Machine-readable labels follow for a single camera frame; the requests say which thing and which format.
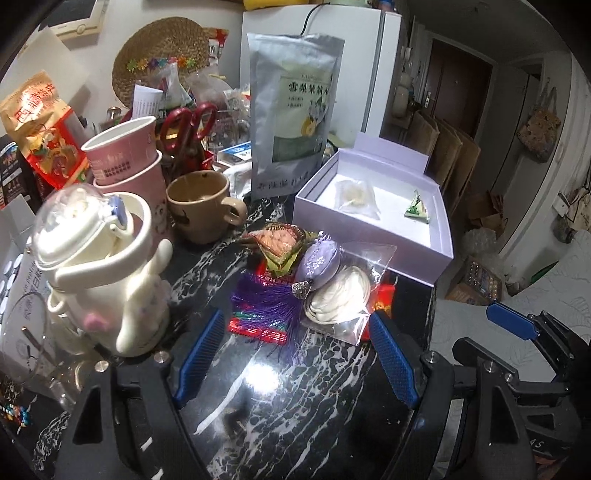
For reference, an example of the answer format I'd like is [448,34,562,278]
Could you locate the white sachet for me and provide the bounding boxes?
[300,242,398,346]
[333,178,383,221]

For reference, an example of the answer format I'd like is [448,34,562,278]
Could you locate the green triangular sachet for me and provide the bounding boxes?
[404,189,432,224]

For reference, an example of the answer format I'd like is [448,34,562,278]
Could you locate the white leaf-patterned cloth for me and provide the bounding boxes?
[429,240,591,370]

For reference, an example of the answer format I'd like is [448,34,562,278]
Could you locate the brown paper bag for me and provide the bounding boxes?
[466,189,509,236]

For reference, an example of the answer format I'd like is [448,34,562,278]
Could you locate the woven straw hat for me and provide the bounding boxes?
[112,17,213,109]

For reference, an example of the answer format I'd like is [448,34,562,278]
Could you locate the red scissors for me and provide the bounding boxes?
[159,102,219,160]

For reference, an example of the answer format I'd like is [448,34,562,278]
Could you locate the clear glass jar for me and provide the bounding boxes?
[9,293,93,402]

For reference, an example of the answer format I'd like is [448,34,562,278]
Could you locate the cream ceramic jar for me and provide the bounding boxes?
[392,74,416,125]

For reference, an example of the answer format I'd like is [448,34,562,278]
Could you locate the red candy packet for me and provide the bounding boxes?
[365,282,399,342]

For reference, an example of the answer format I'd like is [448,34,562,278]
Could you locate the dark brown door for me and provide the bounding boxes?
[425,37,492,121]

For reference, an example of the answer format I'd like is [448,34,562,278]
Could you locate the pink green woven sachet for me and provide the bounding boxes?
[242,223,308,278]

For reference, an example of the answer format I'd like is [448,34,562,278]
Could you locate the white printed carton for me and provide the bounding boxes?
[0,203,56,324]

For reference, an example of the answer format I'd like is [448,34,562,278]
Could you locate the orange red snack bag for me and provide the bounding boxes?
[0,70,90,190]

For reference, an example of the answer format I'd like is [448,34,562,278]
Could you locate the black power cable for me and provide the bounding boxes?
[300,0,320,35]

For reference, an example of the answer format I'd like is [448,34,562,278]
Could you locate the pink paper cup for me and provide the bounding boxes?
[92,150,169,241]
[81,115,158,185]

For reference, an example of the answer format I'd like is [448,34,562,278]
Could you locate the white refrigerator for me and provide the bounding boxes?
[241,0,411,139]

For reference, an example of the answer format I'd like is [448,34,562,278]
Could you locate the cardboard box of jars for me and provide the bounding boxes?
[445,256,504,305]

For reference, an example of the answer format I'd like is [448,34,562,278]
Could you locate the patterned hanging bag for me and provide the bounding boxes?
[551,185,591,243]

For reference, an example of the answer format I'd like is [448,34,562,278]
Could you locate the beige hanging tote bag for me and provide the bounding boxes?
[517,80,561,162]

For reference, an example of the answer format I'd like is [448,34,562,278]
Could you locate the purple embroidered tassel sachet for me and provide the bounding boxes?
[231,233,342,333]

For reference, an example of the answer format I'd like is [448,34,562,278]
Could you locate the bubble wrap bundle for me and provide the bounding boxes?
[462,226,502,259]

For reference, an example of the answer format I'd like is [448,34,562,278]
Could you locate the white cartoon water bottle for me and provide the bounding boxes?
[28,187,174,358]

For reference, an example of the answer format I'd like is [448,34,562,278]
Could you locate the lavender gift box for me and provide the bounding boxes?
[292,131,455,288]

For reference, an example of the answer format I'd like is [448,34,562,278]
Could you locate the black printed package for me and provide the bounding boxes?
[0,136,33,208]

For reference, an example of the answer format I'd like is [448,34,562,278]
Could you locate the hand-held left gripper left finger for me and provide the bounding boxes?
[55,308,227,480]

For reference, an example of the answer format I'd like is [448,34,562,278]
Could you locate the small white blue box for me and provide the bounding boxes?
[217,143,254,169]

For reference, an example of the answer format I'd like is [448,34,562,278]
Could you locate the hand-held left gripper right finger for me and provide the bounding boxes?
[360,311,536,480]

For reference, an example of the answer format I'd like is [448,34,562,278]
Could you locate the brown ceramic mug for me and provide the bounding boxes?
[165,170,249,244]

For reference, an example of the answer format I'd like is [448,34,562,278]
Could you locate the white paper note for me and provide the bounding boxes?
[131,83,164,121]

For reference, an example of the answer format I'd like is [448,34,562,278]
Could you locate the silver tea pouch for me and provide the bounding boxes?
[246,31,346,200]

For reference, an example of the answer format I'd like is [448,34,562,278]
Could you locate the colourful beads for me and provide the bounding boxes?
[0,401,33,425]

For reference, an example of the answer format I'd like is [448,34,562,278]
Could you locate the crumpled clear plastic bag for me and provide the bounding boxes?
[185,69,252,121]

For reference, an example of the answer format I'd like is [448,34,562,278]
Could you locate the flattened cardboard sheet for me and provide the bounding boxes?
[429,117,464,185]
[450,129,482,199]
[406,110,439,174]

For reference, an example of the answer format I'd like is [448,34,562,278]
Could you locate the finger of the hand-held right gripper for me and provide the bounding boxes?
[486,301,555,352]
[451,338,522,384]

